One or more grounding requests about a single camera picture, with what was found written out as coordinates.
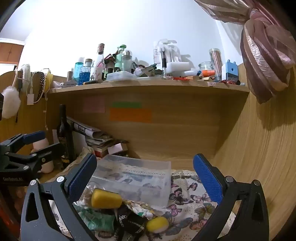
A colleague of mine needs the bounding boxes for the pink tied curtain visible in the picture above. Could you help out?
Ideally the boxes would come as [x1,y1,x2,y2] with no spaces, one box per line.
[194,0,296,104]

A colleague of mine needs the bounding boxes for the green sticky note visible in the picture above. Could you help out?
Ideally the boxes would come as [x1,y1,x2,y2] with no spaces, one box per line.
[112,102,142,108]

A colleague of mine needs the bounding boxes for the floral cream cloth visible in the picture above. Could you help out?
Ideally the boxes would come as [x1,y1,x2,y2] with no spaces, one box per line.
[122,200,156,219]

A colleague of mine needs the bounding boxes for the black lace headband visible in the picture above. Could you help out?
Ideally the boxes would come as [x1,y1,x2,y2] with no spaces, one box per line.
[34,71,46,103]

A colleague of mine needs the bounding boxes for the clear silver-capped bottle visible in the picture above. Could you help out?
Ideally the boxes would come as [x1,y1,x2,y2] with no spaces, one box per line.
[121,50,133,74]

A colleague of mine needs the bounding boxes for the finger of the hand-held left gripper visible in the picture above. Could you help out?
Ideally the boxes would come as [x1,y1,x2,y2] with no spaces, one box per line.
[5,143,65,173]
[0,130,46,151]

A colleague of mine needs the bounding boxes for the clear plastic storage box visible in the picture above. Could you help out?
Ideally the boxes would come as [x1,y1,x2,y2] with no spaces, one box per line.
[88,154,172,208]

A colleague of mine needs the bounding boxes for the tall white printed bottle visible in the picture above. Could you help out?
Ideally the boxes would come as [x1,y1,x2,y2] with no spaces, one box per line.
[91,43,105,81]

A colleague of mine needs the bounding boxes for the pink sticky note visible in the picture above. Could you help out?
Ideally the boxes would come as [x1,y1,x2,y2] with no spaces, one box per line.
[83,96,106,113]

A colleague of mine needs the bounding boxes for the flat clear plastic container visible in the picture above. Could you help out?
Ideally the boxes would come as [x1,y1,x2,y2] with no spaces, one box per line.
[107,71,138,82]

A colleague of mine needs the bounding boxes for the pale pink cup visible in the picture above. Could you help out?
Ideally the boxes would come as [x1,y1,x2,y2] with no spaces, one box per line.
[32,138,55,173]

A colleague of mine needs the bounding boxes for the blue white pencil sharpener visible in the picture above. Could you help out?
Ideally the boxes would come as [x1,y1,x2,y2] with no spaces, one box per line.
[221,60,239,82]

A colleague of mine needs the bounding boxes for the round yellow sponge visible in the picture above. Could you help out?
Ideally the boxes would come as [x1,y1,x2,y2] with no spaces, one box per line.
[146,216,169,233]

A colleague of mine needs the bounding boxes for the stack of magazines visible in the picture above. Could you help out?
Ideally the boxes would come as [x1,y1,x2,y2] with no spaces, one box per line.
[67,117,129,158]

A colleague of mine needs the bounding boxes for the wooden cabinet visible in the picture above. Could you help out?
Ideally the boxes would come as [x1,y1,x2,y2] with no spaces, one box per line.
[0,38,25,63]

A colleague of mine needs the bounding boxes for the light blue plastic bottle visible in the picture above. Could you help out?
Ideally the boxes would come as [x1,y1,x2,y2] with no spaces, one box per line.
[73,57,84,82]

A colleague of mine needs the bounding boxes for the green pump bottle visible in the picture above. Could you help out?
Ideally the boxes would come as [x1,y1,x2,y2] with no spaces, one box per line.
[114,44,127,73]

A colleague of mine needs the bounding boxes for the tall clear cylinder container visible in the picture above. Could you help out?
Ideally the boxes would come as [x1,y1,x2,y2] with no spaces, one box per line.
[209,48,223,81]

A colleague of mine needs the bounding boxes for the rectangular yellow sponge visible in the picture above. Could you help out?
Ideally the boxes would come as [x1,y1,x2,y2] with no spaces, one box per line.
[91,188,123,209]

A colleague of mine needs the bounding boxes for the white furry headband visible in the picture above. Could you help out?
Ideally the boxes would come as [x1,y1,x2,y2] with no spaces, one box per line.
[21,64,32,82]

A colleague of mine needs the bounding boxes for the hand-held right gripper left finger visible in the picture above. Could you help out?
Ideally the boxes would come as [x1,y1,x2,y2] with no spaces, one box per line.
[20,153,100,241]

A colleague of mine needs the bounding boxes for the clear blister packaging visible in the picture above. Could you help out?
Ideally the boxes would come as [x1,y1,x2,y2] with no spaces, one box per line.
[153,40,181,63]

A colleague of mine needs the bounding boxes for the glass jar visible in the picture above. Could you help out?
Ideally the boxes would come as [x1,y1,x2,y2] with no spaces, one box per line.
[198,61,216,77]

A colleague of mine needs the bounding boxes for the blue liquid glass bottle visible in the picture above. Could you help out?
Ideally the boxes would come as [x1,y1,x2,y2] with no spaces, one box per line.
[79,65,92,86]

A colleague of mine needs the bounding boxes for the white fluffy puff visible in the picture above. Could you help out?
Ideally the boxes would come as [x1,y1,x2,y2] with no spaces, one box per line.
[1,86,21,119]

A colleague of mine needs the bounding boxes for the green patterned cloth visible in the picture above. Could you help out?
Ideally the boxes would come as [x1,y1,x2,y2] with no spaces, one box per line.
[75,205,116,232]

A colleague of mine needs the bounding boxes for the orange sticky note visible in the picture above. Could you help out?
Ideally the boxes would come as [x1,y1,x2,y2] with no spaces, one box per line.
[109,108,153,123]

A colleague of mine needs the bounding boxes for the wooden shelf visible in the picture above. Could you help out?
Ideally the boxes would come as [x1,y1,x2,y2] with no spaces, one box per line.
[47,77,250,95]

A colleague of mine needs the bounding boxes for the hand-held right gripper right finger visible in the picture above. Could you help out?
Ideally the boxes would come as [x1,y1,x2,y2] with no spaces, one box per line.
[192,153,270,241]

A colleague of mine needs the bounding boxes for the butterfly printed tablecloth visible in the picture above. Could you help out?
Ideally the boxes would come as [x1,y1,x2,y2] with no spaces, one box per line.
[53,148,234,241]

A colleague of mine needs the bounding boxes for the black studded cloth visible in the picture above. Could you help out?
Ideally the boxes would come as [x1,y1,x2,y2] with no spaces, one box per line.
[114,204,148,241]

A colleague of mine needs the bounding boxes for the dark wine bottle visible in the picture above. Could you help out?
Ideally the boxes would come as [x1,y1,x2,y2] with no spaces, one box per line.
[57,104,77,164]

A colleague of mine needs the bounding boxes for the orange marker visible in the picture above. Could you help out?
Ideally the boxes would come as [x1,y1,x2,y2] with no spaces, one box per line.
[196,70,216,78]

